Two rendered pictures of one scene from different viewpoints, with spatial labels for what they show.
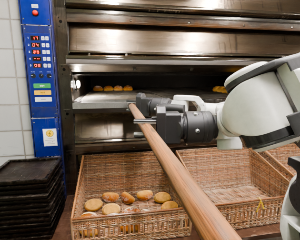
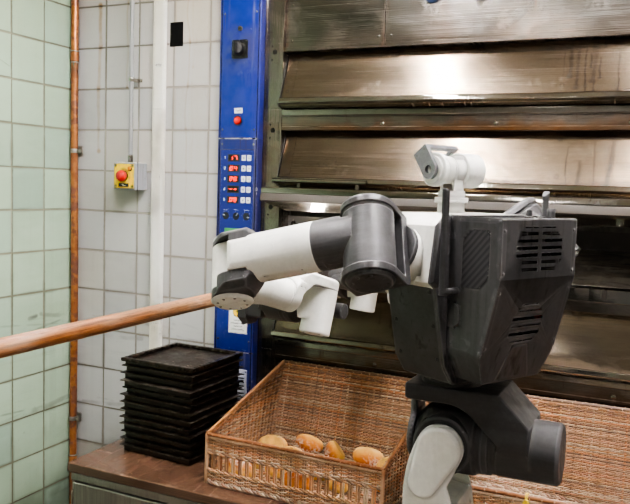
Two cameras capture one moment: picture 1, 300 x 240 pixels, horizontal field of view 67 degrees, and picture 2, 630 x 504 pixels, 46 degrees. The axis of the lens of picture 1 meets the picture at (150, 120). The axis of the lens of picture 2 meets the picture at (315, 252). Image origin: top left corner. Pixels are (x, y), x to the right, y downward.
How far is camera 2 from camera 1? 1.30 m
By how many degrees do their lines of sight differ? 35
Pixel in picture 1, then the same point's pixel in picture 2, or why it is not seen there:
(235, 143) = (309, 324)
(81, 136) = (285, 325)
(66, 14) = (282, 118)
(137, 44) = (391, 166)
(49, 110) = not seen: hidden behind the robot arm
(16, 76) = (207, 215)
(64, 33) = (276, 148)
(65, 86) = not seen: hidden behind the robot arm
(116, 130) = (343, 324)
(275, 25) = not seen: outside the picture
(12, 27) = (209, 142)
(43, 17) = (247, 127)
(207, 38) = (540, 152)
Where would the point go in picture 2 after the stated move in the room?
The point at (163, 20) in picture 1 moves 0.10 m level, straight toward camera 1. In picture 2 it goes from (442, 120) to (426, 117)
